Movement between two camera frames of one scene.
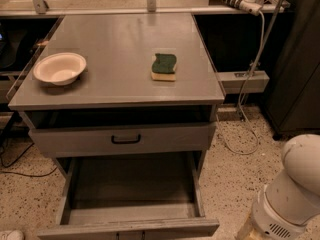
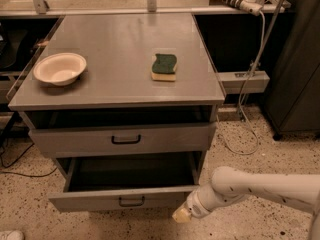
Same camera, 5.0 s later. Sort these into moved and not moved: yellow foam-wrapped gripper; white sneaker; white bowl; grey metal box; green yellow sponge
Moved: yellow foam-wrapped gripper
Not moved: grey metal box; green yellow sponge; white bowl; white sneaker
